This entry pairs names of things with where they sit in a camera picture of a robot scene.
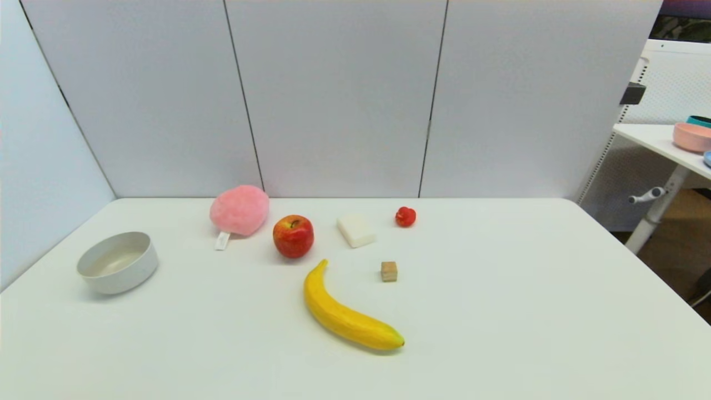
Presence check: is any pink fluffy plush toy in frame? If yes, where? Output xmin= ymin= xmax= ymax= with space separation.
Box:
xmin=209 ymin=184 xmax=271 ymax=251

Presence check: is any white table crank handle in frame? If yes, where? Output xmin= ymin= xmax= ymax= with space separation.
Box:
xmin=628 ymin=187 xmax=667 ymax=204

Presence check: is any black clamp box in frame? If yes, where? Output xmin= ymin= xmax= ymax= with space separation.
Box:
xmin=619 ymin=82 xmax=647 ymax=106

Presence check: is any white rectangular block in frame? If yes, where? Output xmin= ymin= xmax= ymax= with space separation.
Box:
xmin=337 ymin=214 xmax=377 ymax=248

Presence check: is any yellow banana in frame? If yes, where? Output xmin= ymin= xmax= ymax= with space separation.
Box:
xmin=303 ymin=259 xmax=405 ymax=351

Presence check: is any beige round bowl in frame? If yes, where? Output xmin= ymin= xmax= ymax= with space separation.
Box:
xmin=76 ymin=231 xmax=159 ymax=295

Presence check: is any red apple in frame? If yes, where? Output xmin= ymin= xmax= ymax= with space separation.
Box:
xmin=272 ymin=214 xmax=315 ymax=259

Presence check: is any white side table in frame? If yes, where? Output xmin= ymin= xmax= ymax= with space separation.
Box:
xmin=613 ymin=123 xmax=711 ymax=254

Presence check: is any white perforated panel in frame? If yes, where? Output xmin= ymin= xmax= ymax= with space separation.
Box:
xmin=577 ymin=38 xmax=711 ymax=232

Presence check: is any pink bowl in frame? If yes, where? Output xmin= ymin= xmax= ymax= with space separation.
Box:
xmin=673 ymin=122 xmax=711 ymax=154

